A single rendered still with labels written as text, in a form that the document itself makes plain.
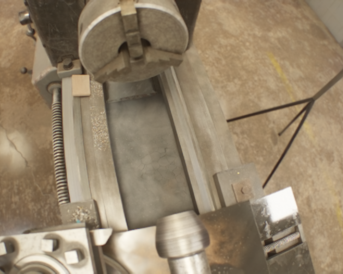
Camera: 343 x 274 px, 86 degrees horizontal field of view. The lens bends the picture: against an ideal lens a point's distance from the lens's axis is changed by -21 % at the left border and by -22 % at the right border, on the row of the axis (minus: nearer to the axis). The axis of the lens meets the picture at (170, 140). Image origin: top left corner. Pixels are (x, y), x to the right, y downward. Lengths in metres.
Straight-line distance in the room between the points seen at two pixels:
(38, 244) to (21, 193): 1.35
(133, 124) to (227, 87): 1.25
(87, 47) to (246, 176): 0.53
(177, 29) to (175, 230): 0.39
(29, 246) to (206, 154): 0.53
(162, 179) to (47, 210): 1.02
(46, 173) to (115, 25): 1.32
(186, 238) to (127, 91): 0.68
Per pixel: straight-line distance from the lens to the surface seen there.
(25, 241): 0.37
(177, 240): 0.33
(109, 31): 0.47
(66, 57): 0.81
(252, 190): 0.67
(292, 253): 0.74
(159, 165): 0.77
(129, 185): 0.75
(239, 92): 1.96
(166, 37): 0.51
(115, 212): 0.63
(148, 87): 0.91
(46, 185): 1.62
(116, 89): 0.91
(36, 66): 1.00
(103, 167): 0.66
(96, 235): 0.38
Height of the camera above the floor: 1.46
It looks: 67 degrees down
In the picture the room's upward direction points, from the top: 18 degrees clockwise
